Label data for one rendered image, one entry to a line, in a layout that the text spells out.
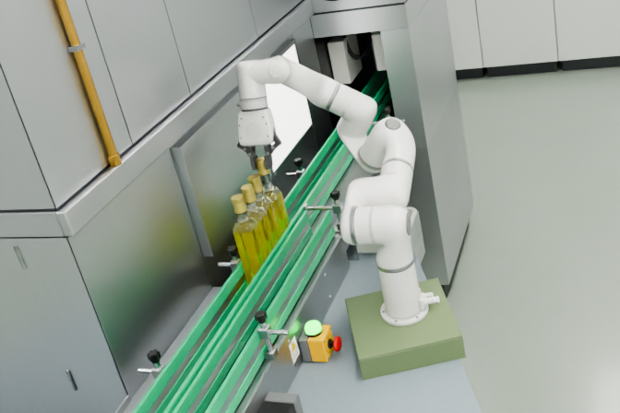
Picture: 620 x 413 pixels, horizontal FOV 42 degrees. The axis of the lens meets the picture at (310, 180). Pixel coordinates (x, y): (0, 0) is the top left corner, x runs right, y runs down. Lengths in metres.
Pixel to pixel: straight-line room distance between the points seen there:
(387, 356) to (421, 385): 0.11
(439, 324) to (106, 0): 1.13
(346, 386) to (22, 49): 1.09
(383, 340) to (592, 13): 4.07
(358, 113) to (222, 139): 0.41
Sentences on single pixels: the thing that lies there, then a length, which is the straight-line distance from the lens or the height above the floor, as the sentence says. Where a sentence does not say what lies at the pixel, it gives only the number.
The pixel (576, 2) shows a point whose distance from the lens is 5.78.
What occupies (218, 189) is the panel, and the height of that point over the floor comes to 1.13.
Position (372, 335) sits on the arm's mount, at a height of 0.82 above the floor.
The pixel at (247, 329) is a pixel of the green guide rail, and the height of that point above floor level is 0.91.
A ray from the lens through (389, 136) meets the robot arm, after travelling 2.13.
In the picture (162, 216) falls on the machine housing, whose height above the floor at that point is 1.18.
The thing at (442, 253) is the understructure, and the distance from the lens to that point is 3.42.
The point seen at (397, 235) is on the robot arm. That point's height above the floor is 1.08.
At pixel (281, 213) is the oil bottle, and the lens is 2.31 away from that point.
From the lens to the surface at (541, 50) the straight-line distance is 5.89.
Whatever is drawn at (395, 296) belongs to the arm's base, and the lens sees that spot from 2.05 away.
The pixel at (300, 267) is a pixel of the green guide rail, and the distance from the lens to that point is 2.16.
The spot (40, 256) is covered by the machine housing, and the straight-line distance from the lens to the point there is 1.87.
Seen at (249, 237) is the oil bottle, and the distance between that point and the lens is 2.15.
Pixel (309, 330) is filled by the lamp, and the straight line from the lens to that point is 2.10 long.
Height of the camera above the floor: 2.05
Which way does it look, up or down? 25 degrees down
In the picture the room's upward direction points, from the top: 13 degrees counter-clockwise
